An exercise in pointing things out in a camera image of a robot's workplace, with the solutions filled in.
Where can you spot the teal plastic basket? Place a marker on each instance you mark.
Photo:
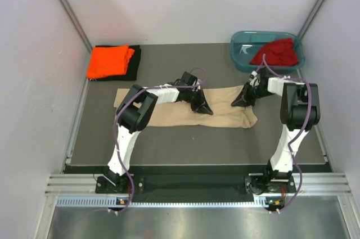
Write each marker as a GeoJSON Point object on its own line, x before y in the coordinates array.
{"type": "Point", "coordinates": [245, 44]}

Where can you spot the aluminium frame rail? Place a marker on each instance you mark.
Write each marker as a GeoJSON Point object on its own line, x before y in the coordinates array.
{"type": "Point", "coordinates": [310, 184]}

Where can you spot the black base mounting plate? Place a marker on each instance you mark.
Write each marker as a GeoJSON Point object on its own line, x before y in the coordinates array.
{"type": "Point", "coordinates": [231, 193]}

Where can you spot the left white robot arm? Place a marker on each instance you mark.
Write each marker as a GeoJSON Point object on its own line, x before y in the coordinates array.
{"type": "Point", "coordinates": [134, 114]}

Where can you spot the black folded t shirt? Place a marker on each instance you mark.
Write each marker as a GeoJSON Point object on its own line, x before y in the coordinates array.
{"type": "Point", "coordinates": [133, 68]}

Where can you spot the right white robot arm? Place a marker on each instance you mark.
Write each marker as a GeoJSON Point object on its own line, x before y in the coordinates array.
{"type": "Point", "coordinates": [299, 112]}

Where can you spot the beige t shirt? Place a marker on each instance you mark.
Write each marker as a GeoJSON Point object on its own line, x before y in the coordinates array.
{"type": "Point", "coordinates": [219, 99]}

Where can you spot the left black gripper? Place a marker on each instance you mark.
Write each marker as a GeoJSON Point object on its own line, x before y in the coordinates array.
{"type": "Point", "coordinates": [198, 106]}

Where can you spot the orange folded t shirt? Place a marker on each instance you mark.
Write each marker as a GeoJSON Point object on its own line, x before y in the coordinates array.
{"type": "Point", "coordinates": [109, 62]}

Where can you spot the grey slotted cable duct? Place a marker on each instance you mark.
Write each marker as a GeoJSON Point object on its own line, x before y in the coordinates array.
{"type": "Point", "coordinates": [120, 202]}

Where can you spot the red t shirt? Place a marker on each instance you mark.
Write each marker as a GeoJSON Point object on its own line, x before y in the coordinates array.
{"type": "Point", "coordinates": [277, 53]}

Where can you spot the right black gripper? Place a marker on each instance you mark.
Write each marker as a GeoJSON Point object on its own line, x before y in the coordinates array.
{"type": "Point", "coordinates": [243, 99]}

